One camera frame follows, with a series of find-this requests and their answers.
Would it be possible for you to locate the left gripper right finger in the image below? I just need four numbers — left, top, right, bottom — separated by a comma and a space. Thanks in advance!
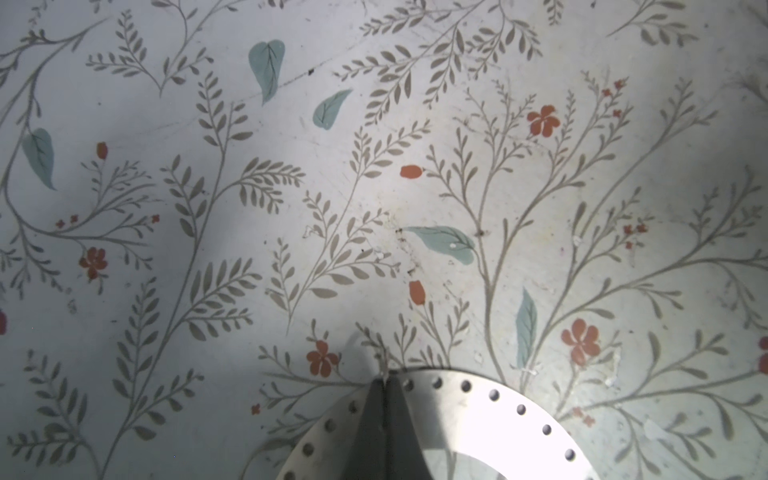
385, 376, 433, 480

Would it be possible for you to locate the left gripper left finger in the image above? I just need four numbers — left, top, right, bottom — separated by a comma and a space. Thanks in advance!
341, 379, 386, 480

